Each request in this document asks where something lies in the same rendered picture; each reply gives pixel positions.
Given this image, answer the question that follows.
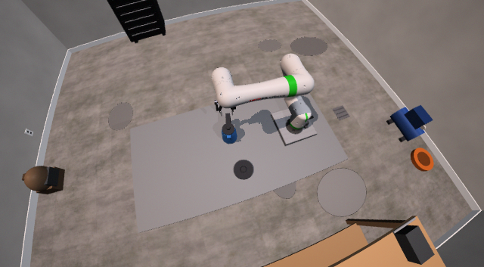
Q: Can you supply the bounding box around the dark grey round disc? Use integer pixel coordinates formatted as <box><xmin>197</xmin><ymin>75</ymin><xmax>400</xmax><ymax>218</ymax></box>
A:
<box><xmin>234</xmin><ymin>160</ymin><xmax>253</xmax><ymax>179</ymax></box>

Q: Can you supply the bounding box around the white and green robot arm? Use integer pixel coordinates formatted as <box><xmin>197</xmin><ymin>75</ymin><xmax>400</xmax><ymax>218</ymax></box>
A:
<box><xmin>211</xmin><ymin>54</ymin><xmax>315</xmax><ymax>134</ymax></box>

